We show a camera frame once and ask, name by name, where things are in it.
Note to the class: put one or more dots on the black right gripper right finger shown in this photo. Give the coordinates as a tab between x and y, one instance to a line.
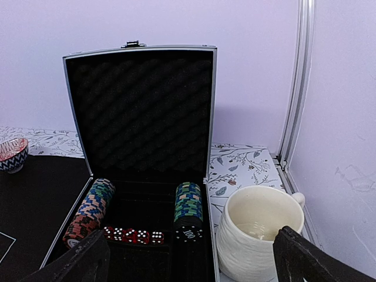
296	259

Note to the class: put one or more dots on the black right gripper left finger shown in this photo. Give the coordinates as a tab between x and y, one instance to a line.
87	261

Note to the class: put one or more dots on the left poker chip row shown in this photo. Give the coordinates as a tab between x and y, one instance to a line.
90	213

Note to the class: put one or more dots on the poker chip row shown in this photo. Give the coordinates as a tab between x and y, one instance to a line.
188	212
90	213

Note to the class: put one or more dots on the cream ceramic mug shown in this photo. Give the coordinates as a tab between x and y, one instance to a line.
250	221

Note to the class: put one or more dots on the black poker mat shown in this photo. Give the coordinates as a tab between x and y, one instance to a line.
34	203

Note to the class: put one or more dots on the right poker chip row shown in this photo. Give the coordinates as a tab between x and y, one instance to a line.
188	212

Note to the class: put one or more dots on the patterned small bowl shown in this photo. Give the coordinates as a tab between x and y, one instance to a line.
13	155

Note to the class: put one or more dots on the aluminium poker chip case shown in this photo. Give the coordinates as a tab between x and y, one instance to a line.
144	118

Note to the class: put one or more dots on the right aluminium frame post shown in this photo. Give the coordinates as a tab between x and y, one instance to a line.
299	87

